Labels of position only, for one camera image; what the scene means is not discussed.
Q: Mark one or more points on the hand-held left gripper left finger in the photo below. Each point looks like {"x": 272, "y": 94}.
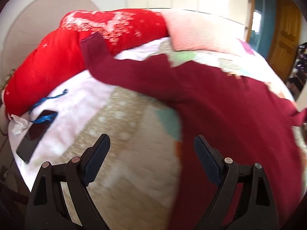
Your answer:
{"x": 95, "y": 161}

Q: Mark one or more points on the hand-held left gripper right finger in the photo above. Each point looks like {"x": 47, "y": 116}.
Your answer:
{"x": 208, "y": 164}

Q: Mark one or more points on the maroon knit sweater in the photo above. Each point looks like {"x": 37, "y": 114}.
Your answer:
{"x": 215, "y": 100}

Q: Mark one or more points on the shelf with clothes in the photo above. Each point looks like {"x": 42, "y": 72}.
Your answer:
{"x": 298, "y": 69}

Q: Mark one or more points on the heart patterned bed quilt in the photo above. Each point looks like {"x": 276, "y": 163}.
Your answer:
{"x": 134, "y": 160}

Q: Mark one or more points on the black smartphone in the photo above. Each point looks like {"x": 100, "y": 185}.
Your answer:
{"x": 33, "y": 139}

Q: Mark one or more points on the crumpled white tissue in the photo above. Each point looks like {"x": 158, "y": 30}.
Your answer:
{"x": 19, "y": 125}

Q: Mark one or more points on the red embroidered quilt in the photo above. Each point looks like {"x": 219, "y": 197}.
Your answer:
{"x": 48, "y": 60}

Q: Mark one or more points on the pink ribbed pillow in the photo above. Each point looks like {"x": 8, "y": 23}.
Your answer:
{"x": 203, "y": 33}

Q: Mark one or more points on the blue glass door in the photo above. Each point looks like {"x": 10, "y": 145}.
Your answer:
{"x": 263, "y": 33}

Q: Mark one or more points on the wooden panel door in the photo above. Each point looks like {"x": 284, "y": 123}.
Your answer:
{"x": 285, "y": 40}

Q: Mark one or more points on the beige rounded headboard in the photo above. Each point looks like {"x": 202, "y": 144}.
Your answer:
{"x": 36, "y": 24}

